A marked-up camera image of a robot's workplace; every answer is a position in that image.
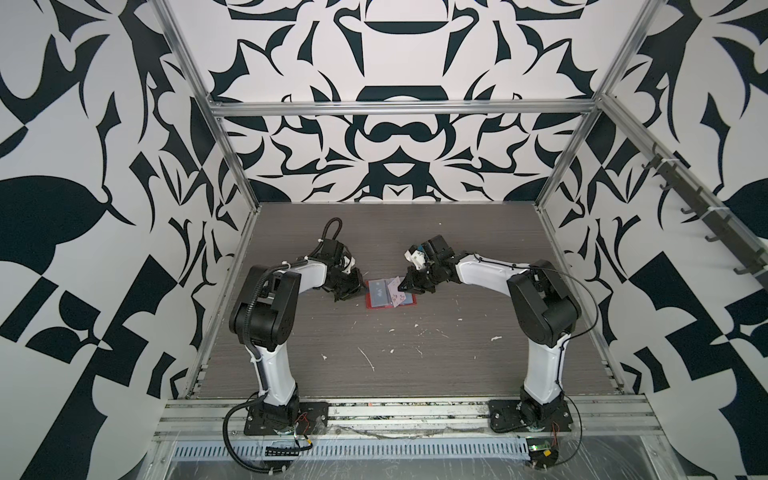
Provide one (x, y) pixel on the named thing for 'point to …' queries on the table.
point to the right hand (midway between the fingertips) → (399, 286)
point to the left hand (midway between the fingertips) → (370, 285)
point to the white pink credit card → (396, 295)
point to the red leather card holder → (378, 295)
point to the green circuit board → (542, 452)
